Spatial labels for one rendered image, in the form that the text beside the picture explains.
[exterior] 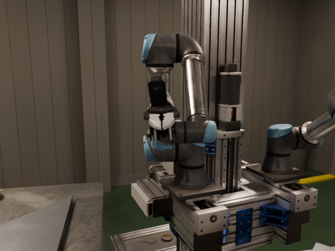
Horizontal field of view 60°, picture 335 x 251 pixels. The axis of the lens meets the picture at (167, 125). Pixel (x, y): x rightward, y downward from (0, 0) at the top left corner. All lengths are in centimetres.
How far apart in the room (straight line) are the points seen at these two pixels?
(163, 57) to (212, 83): 37
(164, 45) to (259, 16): 388
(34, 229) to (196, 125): 58
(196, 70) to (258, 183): 78
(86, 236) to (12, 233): 21
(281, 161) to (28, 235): 113
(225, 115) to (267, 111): 372
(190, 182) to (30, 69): 287
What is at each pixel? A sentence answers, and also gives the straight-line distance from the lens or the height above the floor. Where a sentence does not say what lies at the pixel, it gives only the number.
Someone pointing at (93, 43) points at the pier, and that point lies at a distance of 367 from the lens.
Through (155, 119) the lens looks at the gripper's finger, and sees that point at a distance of 68.
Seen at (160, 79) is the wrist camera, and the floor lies 151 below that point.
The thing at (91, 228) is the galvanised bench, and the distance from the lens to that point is 99.
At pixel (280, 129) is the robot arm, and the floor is 126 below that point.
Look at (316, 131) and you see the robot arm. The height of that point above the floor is 126.
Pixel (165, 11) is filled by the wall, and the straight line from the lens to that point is 416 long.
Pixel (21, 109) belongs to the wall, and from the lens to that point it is 381.
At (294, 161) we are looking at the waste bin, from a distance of 489.
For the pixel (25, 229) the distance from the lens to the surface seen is 100.
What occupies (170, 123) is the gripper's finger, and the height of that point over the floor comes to 141.
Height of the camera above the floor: 152
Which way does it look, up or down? 10 degrees down
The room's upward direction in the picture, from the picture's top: straight up
